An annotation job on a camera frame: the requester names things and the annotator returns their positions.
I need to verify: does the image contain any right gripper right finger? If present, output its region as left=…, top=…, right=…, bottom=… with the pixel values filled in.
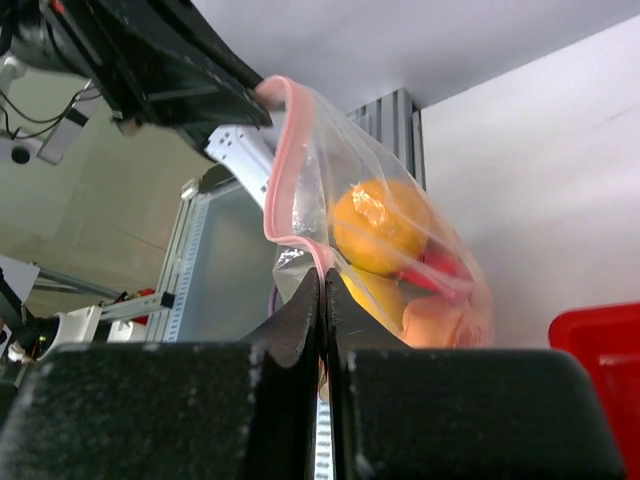
left=325, top=270, right=627, bottom=479

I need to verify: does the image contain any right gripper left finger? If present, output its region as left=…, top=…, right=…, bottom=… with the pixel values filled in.
left=1, top=270, right=320, bottom=479

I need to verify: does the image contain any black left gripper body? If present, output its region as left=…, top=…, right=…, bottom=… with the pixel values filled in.
left=1, top=1, right=130, bottom=135

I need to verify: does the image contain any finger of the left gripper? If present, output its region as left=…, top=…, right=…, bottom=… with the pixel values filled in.
left=89, top=1, right=262, bottom=100
left=112, top=92, right=273, bottom=153

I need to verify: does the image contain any yellow lemon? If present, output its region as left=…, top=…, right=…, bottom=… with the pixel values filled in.
left=330, top=179, right=431, bottom=275
left=340, top=267, right=405, bottom=335

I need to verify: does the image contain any red chili pepper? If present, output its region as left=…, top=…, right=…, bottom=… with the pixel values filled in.
left=399, top=249, right=474, bottom=298

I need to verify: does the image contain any clear pink-dotted zip bag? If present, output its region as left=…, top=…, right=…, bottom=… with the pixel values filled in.
left=256, top=76, right=493, bottom=348

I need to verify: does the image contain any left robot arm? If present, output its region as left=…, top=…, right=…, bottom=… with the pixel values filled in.
left=1, top=1, right=273, bottom=204

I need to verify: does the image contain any red plastic tray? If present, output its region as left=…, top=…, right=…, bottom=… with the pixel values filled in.
left=548, top=303, right=640, bottom=479

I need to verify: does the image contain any white slotted cable duct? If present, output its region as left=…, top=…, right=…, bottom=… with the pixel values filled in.
left=164, top=196, right=209, bottom=343

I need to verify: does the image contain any aluminium mounting rail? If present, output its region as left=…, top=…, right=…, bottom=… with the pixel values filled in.
left=100, top=177, right=209, bottom=342

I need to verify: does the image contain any left aluminium frame post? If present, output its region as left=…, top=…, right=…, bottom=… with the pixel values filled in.
left=347, top=88, right=426, bottom=189

